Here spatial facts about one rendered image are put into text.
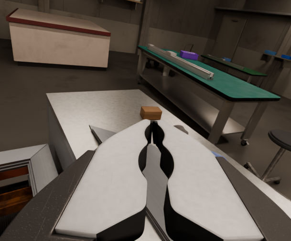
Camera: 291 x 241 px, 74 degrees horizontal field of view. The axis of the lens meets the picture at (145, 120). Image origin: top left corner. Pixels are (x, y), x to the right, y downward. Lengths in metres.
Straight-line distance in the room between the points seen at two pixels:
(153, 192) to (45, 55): 4.79
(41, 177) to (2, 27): 7.33
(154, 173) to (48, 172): 0.50
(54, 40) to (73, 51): 0.46
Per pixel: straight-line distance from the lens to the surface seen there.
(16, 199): 1.12
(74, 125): 0.88
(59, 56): 5.19
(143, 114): 0.98
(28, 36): 5.11
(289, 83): 8.10
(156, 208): 0.57
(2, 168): 1.06
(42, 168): 0.99
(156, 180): 0.64
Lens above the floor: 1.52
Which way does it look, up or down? 28 degrees down
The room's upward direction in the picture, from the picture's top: 12 degrees clockwise
